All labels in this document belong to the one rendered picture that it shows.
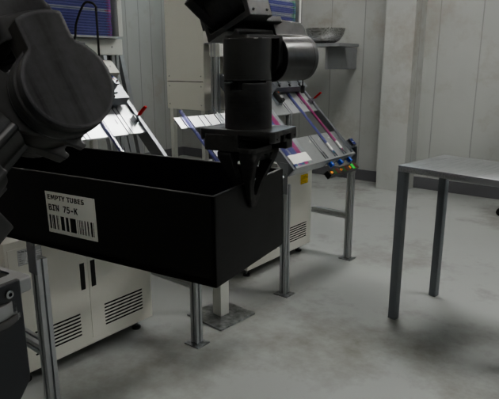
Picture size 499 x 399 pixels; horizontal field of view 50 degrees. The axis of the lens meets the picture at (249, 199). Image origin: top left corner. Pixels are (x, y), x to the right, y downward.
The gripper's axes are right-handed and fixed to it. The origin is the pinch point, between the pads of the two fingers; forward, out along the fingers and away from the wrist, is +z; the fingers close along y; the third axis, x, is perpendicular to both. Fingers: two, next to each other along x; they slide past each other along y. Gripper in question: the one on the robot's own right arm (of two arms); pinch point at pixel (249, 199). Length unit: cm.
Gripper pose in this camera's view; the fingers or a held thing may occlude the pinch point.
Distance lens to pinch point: 67.4
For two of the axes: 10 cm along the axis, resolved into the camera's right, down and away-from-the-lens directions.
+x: -5.0, 2.3, -8.3
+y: -8.6, -1.2, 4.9
